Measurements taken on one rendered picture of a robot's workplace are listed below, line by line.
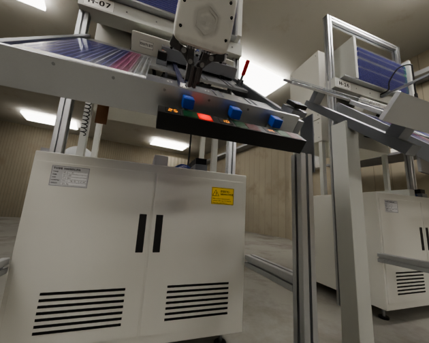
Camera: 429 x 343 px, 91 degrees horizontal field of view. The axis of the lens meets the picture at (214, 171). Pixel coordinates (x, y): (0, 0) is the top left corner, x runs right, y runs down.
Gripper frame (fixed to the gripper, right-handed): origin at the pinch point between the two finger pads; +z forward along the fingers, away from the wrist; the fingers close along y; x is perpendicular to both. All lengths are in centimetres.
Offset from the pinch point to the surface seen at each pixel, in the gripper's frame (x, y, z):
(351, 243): -14, 57, 33
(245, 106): 2.2, 14.2, 3.8
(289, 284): -22, 32, 40
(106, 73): 2.2, -16.1, 3.9
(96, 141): 78, -35, 59
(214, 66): 56, 17, 1
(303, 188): -8.8, 32.7, 18.3
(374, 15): 211, 223, -86
